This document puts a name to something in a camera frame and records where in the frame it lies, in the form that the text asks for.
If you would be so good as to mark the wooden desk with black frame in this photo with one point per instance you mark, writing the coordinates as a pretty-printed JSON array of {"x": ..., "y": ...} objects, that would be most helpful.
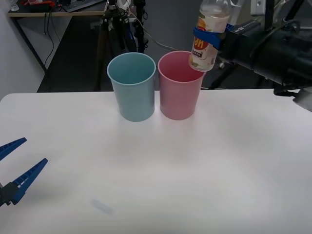
[{"x": 85, "y": 13}]

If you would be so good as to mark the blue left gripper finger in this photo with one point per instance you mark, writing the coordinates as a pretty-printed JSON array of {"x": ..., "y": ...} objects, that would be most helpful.
[
  {"x": 26, "y": 179},
  {"x": 11, "y": 146}
]

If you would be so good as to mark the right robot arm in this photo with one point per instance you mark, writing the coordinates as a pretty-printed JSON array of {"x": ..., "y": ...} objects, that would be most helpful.
[{"x": 287, "y": 56}]

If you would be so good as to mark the white office chair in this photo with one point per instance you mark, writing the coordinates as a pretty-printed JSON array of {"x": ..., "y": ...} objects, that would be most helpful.
[{"x": 243, "y": 12}]

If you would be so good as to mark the pink plastic bin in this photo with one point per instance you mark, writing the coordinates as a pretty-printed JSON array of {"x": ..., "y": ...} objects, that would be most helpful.
[{"x": 178, "y": 102}]

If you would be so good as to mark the red tool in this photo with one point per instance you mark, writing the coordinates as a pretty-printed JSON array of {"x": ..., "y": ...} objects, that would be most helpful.
[{"x": 46, "y": 3}]

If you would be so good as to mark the pale blue plastic bin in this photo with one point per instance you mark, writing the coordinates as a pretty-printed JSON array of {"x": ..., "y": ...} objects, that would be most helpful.
[{"x": 134, "y": 102}]

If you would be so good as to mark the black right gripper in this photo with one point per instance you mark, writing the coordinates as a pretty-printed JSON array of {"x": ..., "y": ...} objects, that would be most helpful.
[{"x": 241, "y": 44}]

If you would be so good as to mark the black keyboard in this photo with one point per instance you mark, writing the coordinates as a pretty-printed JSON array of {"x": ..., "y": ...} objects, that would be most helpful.
[{"x": 80, "y": 5}]

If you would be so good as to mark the clear bottle with red cap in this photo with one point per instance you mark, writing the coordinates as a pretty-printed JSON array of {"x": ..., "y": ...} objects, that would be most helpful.
[{"x": 202, "y": 58}]

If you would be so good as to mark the black tripod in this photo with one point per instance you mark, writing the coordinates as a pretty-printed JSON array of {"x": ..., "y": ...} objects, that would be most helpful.
[
  {"x": 219, "y": 80},
  {"x": 140, "y": 29}
]

